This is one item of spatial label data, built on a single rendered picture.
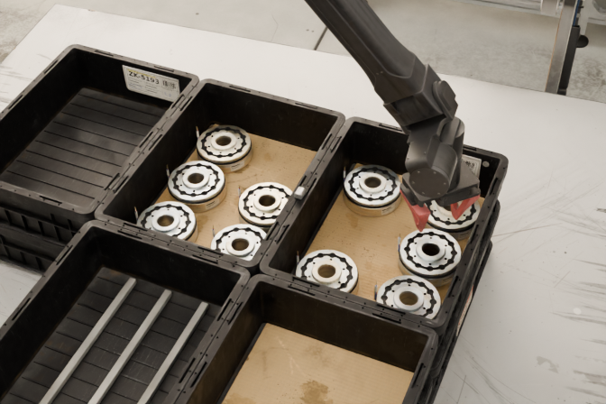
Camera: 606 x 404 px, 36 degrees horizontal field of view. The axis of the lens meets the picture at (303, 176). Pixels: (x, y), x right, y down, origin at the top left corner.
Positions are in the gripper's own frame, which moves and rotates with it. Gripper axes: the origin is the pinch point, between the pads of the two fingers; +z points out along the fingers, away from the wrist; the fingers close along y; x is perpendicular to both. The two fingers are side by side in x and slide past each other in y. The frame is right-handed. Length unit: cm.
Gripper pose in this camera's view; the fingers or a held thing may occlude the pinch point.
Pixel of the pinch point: (436, 219)
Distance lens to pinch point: 148.8
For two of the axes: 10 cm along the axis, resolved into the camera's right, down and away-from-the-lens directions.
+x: -3.8, -6.3, 6.8
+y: 9.3, -2.9, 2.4
